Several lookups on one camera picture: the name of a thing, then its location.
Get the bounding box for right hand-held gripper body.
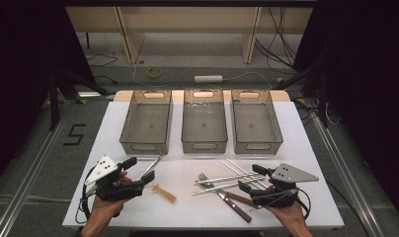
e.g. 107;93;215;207
250;163;320;209

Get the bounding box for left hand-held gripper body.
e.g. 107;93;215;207
84;155;146;202

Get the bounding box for metal spoon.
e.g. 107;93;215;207
136;153;165;182

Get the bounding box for white chopstick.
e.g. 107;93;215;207
195;173;265;185
224;157;255;176
192;178;267;197
219;160;270;192

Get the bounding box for brown-handled knife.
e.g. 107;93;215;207
197;172;254;224

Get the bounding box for translucent grey plastic bin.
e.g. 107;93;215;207
119;89;174;156
230;89;284;155
181;88;229;155

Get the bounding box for person's left hand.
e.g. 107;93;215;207
91;171;133;219

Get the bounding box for person's right hand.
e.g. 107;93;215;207
266;200;308;228

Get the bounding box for white table cover sheet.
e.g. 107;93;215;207
62;101;345;230

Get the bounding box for black metal stand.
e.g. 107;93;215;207
47;68;111;131
272;60;331;128

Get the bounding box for yellow tape roll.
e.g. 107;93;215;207
145;66;164;80

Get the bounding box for white power strip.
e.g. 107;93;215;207
194;74;224;84

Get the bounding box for black curtain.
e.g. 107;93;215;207
0;0;98;192
292;0;399;228

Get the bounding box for beige wooden desk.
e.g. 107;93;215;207
64;5;314;65

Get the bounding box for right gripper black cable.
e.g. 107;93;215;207
256;188;312;221

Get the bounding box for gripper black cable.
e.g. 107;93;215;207
75;166;97;225
256;188;312;221

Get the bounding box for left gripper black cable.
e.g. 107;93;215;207
75;166;97;225

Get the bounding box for metal floor rail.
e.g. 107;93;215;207
305;110;386;237
0;98;77;237

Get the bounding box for white power strip cable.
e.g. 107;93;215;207
131;60;274;90

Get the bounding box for black cable bundle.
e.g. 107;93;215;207
254;6;299;71

